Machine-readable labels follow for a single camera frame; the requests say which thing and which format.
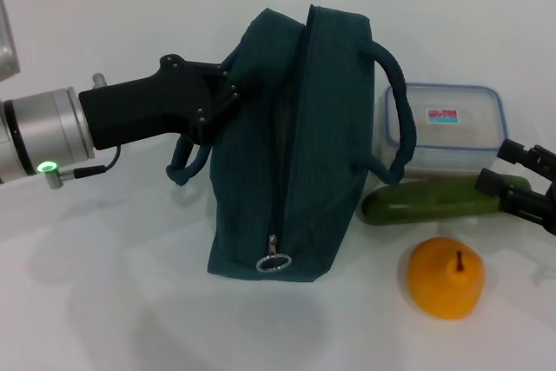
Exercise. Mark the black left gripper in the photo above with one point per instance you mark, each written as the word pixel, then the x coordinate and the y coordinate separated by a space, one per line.
pixel 143 110

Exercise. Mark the green cucumber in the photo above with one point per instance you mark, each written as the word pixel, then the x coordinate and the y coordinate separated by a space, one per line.
pixel 412 203

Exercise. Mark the clear blue-rimmed food container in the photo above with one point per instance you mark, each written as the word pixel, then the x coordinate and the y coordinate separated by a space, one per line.
pixel 452 136

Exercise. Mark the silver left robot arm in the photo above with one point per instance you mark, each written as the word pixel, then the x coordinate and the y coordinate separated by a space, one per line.
pixel 43 127

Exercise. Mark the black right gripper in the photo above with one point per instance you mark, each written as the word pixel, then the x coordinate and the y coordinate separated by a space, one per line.
pixel 551 210

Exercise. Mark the orange pear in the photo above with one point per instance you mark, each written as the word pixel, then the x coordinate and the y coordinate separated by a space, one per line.
pixel 438 284

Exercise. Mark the dark teal zip lunch bag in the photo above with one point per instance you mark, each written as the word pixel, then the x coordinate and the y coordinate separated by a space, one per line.
pixel 326 149

